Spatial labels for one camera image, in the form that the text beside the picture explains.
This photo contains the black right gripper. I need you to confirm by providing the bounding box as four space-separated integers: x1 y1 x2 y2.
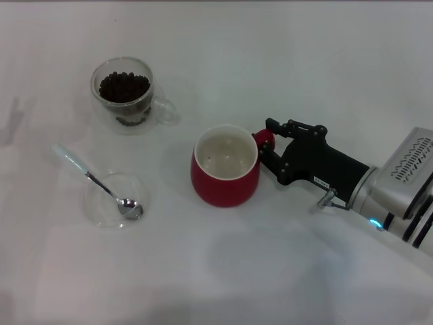
258 117 370 204

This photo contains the red mug with white inside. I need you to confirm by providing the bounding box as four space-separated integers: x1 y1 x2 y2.
189 124 275 207

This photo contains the metal spoon with blue handle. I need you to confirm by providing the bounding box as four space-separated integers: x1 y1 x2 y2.
51 144 144 221

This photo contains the pile of coffee beans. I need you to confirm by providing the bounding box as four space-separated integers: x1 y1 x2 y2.
98 70 151 104

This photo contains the double-walled clear glass cup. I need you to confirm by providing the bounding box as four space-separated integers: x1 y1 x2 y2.
89 56 179 136

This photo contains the shallow clear glass dish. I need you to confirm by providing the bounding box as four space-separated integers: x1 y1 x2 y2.
83 171 152 232

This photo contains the thin cable with metal plug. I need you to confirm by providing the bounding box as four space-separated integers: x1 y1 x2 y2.
317 188 351 210

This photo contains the silver vented camera box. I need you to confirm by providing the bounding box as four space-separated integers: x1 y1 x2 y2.
378 127 433 219

